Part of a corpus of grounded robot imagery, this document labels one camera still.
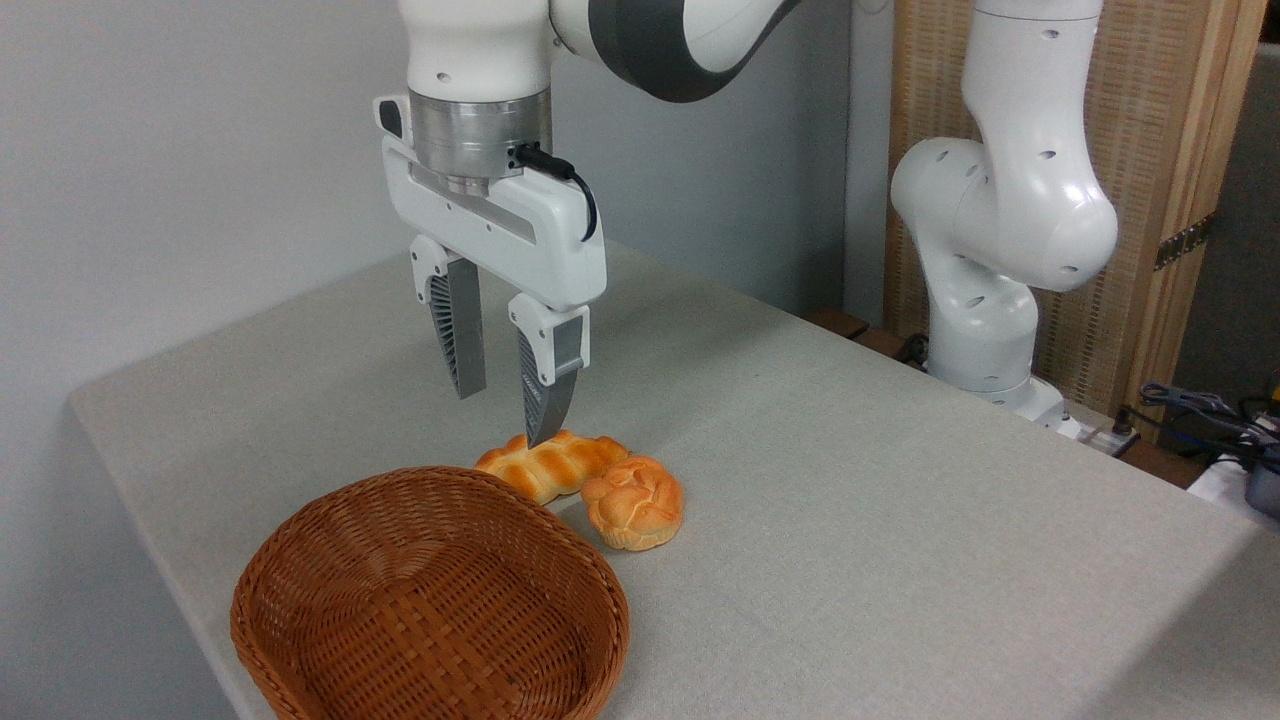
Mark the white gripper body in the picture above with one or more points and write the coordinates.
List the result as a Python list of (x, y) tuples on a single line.
[(540, 235)]

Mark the brown wooden base board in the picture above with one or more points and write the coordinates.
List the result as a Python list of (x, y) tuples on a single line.
[(845, 325)]

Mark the wooden woven screen panel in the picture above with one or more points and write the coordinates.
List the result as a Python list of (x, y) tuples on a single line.
[(1145, 110)]

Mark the black metal screen hinge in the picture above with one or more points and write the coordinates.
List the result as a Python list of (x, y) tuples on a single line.
[(1185, 241)]

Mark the long braided bread loaf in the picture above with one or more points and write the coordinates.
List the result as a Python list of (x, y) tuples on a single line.
[(565, 465)]

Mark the round knotted bread roll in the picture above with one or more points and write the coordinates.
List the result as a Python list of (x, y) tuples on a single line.
[(635, 505)]

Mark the brown wicker basket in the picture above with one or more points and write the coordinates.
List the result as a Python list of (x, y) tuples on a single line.
[(420, 600)]

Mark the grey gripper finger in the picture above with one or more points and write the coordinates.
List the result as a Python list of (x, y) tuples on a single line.
[(458, 320), (548, 385)]

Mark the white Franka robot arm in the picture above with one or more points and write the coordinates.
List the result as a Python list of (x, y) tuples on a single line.
[(1010, 200)]

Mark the grey tablecloth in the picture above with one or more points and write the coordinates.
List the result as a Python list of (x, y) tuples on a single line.
[(850, 500)]

